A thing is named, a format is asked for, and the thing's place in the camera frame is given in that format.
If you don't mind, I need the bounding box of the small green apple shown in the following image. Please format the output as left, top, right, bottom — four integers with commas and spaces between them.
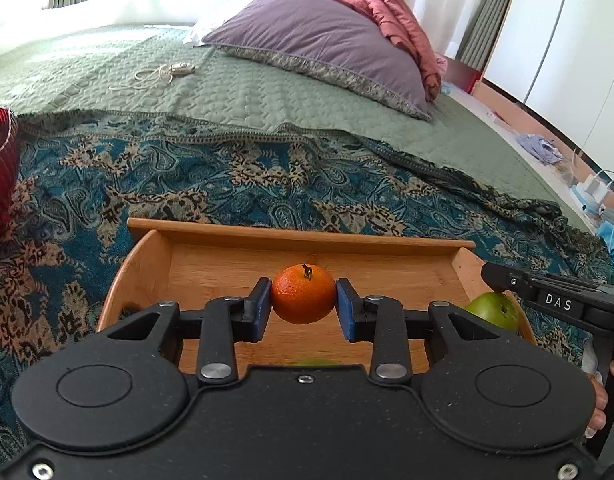
462, 291, 519, 333

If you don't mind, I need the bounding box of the white charger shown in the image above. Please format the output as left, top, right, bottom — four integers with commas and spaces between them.
572, 170, 614, 211

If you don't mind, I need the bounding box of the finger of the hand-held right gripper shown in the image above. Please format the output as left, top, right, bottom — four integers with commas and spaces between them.
481, 261, 603, 302

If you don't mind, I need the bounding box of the blue patterned blanket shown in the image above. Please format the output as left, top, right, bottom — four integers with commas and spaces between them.
0, 110, 614, 461

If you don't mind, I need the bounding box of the red wooden headboard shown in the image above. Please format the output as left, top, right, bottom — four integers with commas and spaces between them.
444, 56, 484, 95

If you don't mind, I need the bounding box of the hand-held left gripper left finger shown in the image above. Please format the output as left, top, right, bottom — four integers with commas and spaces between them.
109, 277, 273, 387

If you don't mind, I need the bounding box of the white wardrobe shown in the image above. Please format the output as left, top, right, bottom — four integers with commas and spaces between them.
482, 0, 614, 196

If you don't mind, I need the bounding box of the mandarin with stem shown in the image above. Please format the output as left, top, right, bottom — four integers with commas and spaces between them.
270, 263, 336, 325

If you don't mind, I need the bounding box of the pink quilt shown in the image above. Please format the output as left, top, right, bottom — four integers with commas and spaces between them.
287, 0, 448, 103

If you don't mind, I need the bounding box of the pale purple cloth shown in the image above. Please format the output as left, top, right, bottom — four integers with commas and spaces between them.
518, 133, 564, 165

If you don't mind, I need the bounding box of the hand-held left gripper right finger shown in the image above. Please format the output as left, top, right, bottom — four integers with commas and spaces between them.
335, 278, 508, 387

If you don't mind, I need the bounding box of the person's right hand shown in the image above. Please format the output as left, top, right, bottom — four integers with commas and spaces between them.
583, 342, 610, 440

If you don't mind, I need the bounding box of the purple pillow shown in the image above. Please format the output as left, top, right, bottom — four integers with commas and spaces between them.
202, 0, 433, 122

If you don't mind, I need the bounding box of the wooden tray with handles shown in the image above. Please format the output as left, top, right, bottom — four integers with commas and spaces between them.
96, 217, 537, 378

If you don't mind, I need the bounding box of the white cord with plug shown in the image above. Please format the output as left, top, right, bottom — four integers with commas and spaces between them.
109, 61, 195, 92

